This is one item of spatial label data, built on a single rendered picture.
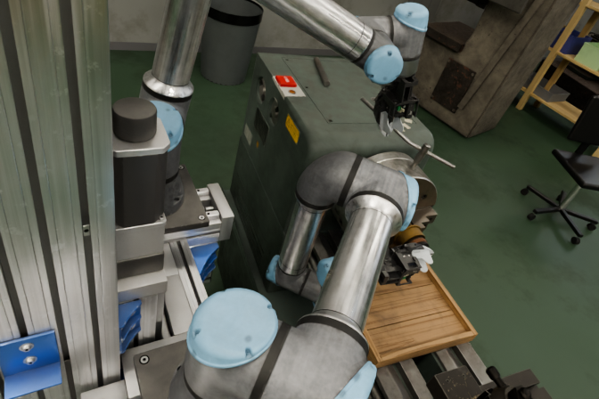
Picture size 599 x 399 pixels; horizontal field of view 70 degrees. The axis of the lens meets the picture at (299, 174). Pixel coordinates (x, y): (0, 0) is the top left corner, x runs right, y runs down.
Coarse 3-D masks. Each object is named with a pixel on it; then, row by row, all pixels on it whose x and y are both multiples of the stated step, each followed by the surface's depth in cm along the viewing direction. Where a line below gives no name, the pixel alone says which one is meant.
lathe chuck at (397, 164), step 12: (396, 168) 125; (408, 168) 126; (420, 168) 132; (420, 180) 125; (420, 192) 130; (432, 192) 132; (336, 204) 133; (420, 204) 134; (432, 204) 136; (336, 216) 136
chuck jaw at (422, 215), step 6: (420, 210) 134; (426, 210) 134; (432, 210) 135; (414, 216) 131; (420, 216) 132; (426, 216) 132; (432, 216) 134; (414, 222) 129; (420, 222) 130; (426, 222) 130; (432, 222) 136
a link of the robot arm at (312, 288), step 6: (312, 276) 114; (306, 282) 113; (312, 282) 113; (318, 282) 114; (306, 288) 113; (312, 288) 113; (318, 288) 113; (300, 294) 115; (306, 294) 114; (312, 294) 113; (318, 294) 113; (312, 300) 115
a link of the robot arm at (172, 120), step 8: (160, 104) 93; (168, 104) 93; (160, 112) 91; (168, 112) 91; (176, 112) 92; (168, 120) 90; (176, 120) 90; (168, 128) 88; (176, 128) 89; (184, 128) 100; (168, 136) 88; (176, 136) 90; (176, 144) 91; (168, 152) 90; (176, 152) 93; (168, 160) 92; (176, 160) 94; (168, 168) 93; (176, 168) 96; (168, 176) 95
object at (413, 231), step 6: (408, 228) 124; (414, 228) 124; (420, 228) 126; (396, 234) 124; (402, 234) 123; (408, 234) 122; (414, 234) 122; (420, 234) 123; (396, 240) 125; (402, 240) 123; (408, 240) 122; (414, 240) 121; (420, 240) 121; (426, 246) 122
